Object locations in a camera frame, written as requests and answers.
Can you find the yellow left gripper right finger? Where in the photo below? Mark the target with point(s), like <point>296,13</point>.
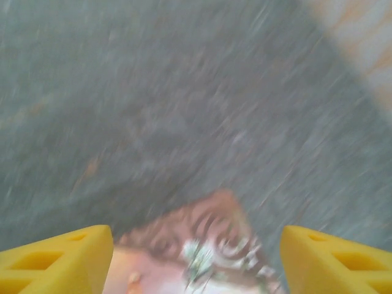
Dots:
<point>321,275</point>

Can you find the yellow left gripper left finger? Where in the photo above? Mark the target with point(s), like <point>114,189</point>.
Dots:
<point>61,269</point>

